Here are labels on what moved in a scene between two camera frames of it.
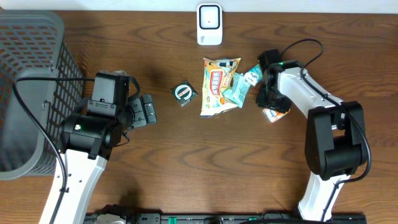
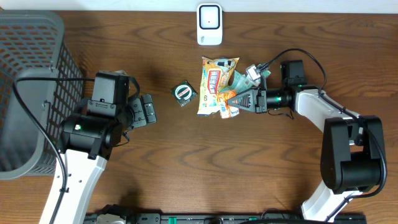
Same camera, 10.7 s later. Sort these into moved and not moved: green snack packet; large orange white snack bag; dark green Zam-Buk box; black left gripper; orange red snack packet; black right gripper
Moved: black right gripper; orange red snack packet
Not moved: large orange white snack bag; black left gripper; dark green Zam-Buk box; green snack packet
